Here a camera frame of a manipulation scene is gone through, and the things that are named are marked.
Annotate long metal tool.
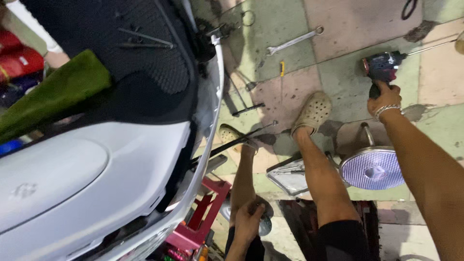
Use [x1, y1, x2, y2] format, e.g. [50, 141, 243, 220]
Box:
[117, 27, 175, 50]

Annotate green cloth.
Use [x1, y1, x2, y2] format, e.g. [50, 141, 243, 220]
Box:
[0, 49, 112, 145]

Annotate person's black shorts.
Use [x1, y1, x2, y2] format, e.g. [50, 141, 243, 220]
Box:
[225, 219, 372, 261]

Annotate red scooter stand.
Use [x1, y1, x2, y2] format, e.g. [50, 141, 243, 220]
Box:
[165, 176, 232, 251]

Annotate thin metal ring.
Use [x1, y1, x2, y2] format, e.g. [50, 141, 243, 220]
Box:
[240, 10, 256, 27]

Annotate person's right leg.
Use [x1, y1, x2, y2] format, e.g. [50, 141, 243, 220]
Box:
[292, 125, 363, 229]

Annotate round metal stool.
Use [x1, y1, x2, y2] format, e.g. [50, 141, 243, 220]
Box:
[326, 122, 406, 191]

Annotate white scooter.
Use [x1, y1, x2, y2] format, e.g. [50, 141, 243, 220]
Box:
[0, 0, 232, 261]

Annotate round metal disc part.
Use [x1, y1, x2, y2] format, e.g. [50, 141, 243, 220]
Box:
[220, 195, 275, 237]

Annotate metal parts tray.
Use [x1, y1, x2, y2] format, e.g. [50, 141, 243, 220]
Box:
[266, 154, 309, 197]

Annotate dark blue cordless drill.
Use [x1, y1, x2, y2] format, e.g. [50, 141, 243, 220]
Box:
[362, 39, 458, 99]

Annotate silver combination wrench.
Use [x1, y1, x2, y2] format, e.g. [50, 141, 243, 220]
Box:
[266, 26, 325, 57]

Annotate beige perforated clog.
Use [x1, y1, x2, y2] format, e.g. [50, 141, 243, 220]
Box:
[218, 123, 259, 154]
[290, 91, 333, 138]

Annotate short black bar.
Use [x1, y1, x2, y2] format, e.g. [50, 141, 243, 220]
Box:
[232, 103, 266, 117]

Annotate silver chain bracelet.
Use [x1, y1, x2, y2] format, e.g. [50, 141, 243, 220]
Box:
[373, 104, 405, 122]

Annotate red bags heap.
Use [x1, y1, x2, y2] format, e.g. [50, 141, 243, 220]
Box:
[0, 28, 45, 109]

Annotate person's right hand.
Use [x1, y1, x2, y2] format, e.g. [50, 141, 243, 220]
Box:
[367, 80, 403, 117]

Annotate person's leg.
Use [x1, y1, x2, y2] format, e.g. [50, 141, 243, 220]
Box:
[292, 125, 363, 229]
[229, 143, 259, 227]

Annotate long black rod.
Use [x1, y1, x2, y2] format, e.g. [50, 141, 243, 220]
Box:
[190, 120, 279, 164]

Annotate person's left hand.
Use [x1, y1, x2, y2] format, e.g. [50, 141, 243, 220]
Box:
[233, 201, 267, 248]

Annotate person's left leg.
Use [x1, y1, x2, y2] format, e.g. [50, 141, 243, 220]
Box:
[229, 143, 259, 227]

